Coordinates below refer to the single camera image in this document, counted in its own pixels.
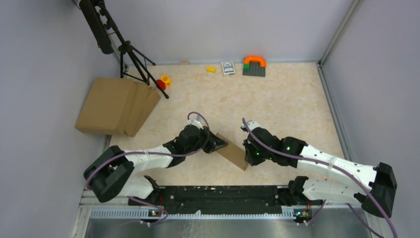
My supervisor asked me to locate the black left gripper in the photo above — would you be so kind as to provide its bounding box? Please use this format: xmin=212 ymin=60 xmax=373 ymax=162
xmin=185 ymin=125 xmax=228 ymax=154

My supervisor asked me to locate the brown cardboard box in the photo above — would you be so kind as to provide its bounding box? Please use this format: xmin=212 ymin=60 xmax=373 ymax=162
xmin=216 ymin=133 xmax=249 ymax=171

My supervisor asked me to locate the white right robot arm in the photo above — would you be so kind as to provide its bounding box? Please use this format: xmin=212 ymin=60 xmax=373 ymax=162
xmin=241 ymin=121 xmax=397 ymax=218

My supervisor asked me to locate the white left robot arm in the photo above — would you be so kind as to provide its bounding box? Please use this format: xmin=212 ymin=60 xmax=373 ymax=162
xmin=83 ymin=125 xmax=228 ymax=205

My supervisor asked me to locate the yellow toy block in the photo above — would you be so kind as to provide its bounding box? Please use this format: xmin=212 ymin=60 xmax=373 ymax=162
xmin=206 ymin=66 xmax=216 ymax=73

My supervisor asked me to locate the blue playing card deck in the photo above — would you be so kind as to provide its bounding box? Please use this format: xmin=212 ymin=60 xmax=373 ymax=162
xmin=221 ymin=61 xmax=235 ymax=75

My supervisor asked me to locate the yellow round toy disc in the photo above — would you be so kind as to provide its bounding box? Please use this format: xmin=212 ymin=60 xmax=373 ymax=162
xmin=160 ymin=75 xmax=172 ymax=87

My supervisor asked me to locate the red round toy disc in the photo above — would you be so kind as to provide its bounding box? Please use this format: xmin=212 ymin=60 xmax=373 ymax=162
xmin=157 ymin=79 xmax=166 ymax=90

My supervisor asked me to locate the grey building baseplate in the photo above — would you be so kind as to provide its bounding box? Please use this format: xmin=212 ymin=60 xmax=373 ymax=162
xmin=242 ymin=62 xmax=265 ymax=77

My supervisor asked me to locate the orange arch toy piece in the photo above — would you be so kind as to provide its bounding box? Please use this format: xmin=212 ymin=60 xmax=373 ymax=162
xmin=243 ymin=56 xmax=266 ymax=67

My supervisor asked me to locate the stack of folded cardboard boxes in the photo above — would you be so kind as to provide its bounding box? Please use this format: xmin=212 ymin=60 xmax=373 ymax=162
xmin=75 ymin=78 xmax=161 ymax=137

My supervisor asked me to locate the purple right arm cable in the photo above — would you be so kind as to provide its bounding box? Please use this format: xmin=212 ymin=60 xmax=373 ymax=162
xmin=241 ymin=118 xmax=398 ymax=238

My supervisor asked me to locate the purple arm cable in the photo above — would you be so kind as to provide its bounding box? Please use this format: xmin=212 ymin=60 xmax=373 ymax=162
xmin=241 ymin=118 xmax=398 ymax=238
xmin=85 ymin=112 xmax=210 ymax=227

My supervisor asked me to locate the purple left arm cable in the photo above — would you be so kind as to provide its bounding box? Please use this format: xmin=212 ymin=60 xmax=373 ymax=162
xmin=85 ymin=112 xmax=210 ymax=227

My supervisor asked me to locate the aluminium frame rail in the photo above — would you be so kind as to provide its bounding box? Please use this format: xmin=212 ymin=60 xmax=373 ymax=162
xmin=83 ymin=127 xmax=396 ymax=219

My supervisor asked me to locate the black camera tripod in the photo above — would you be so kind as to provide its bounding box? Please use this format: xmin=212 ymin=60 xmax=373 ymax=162
xmin=73 ymin=0 xmax=169 ymax=99

